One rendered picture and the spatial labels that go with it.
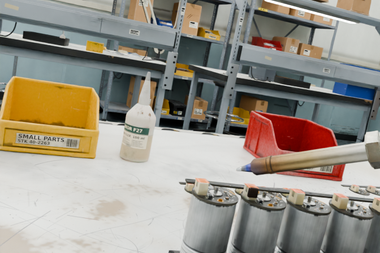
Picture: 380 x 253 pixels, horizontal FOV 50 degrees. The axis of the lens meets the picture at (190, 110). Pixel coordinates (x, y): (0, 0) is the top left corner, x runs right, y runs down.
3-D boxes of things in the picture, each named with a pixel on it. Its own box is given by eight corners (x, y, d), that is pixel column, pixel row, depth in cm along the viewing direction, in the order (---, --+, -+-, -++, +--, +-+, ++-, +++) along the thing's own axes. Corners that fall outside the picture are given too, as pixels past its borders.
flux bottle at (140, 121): (113, 153, 47) (128, 67, 46) (139, 152, 49) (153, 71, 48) (128, 162, 45) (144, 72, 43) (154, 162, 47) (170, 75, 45)
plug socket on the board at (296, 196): (306, 205, 23) (309, 194, 23) (293, 204, 22) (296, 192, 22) (299, 200, 23) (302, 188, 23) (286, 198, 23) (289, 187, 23)
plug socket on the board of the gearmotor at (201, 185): (211, 196, 21) (214, 184, 21) (195, 195, 21) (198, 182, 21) (207, 190, 22) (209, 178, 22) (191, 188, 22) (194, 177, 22)
